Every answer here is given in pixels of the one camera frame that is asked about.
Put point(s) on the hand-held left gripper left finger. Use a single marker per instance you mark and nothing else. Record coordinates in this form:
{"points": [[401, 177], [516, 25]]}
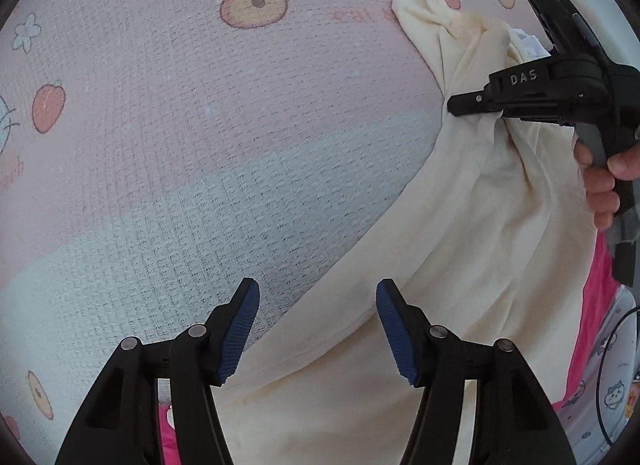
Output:
{"points": [[239, 332]]}

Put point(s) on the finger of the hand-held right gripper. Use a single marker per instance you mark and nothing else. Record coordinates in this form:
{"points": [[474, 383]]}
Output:
{"points": [[472, 104]]}

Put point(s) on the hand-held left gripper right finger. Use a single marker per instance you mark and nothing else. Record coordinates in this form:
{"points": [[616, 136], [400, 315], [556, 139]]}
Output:
{"points": [[396, 337]]}

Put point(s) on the pink and cream T-shirt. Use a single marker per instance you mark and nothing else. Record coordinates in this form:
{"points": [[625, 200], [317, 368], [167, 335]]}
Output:
{"points": [[475, 245]]}

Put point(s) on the person's right hand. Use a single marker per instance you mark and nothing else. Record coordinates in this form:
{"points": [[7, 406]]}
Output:
{"points": [[600, 195]]}

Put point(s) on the white garment with navy trim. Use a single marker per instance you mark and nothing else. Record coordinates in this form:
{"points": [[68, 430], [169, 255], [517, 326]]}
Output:
{"points": [[530, 45]]}

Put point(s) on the cat print sofa blanket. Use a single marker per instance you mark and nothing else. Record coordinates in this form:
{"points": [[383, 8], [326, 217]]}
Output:
{"points": [[200, 145]]}

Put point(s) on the light blue printed pajama pants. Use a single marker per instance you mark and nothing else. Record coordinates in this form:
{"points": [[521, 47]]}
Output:
{"points": [[620, 395]]}

